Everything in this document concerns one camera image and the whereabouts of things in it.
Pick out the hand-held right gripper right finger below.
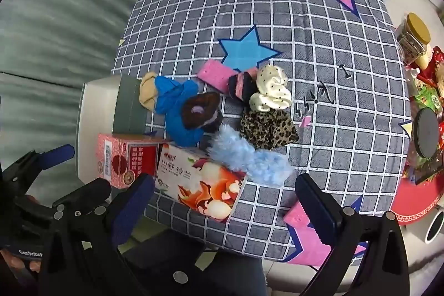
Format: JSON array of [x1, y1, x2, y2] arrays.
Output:
[[294, 173, 412, 296]]

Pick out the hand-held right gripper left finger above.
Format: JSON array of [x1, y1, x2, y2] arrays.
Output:
[[38, 173, 155, 296]]

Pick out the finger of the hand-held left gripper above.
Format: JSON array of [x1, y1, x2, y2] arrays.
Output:
[[52, 177, 112, 213], [35, 143, 75, 172]]

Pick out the pink sponge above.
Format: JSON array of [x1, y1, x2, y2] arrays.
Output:
[[196, 59, 240, 96], [282, 201, 314, 234]]

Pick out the light blue fluffy cloth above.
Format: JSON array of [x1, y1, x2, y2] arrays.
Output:
[[207, 124, 295, 187]]

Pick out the leopard print scrunchie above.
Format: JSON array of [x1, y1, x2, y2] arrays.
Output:
[[240, 108, 299, 150]]

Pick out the beige knitted cloth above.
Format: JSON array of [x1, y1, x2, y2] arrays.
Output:
[[139, 72, 160, 112]]

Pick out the cream polka dot scrunchie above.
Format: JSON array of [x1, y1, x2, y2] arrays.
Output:
[[249, 64, 292, 113]]

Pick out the person's left hand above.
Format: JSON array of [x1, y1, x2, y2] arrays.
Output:
[[0, 247, 42, 283]]

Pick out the red printed carton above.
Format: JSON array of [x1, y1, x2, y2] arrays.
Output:
[[97, 133, 167, 189]]

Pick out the white fruit print carton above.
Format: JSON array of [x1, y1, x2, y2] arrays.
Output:
[[154, 143, 248, 222]]

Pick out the brown fuzzy scrunchie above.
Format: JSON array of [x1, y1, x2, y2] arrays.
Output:
[[182, 91, 224, 133]]

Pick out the white round cup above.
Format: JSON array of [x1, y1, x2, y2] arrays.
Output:
[[425, 209, 444, 244]]

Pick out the grey green curtain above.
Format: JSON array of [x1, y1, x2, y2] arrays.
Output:
[[0, 0, 177, 179]]

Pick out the black round disc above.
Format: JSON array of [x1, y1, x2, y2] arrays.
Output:
[[414, 108, 443, 158]]

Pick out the pink and black cloth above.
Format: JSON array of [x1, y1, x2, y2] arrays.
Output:
[[227, 71, 259, 102]]

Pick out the grey checked star bedsheet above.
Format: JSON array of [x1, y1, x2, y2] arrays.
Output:
[[111, 0, 413, 270]]

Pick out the pile of snack packets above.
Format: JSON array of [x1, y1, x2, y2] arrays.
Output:
[[402, 46, 444, 186]]

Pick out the clear jar with gold lid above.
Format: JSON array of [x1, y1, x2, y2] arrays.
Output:
[[396, 12, 432, 66]]

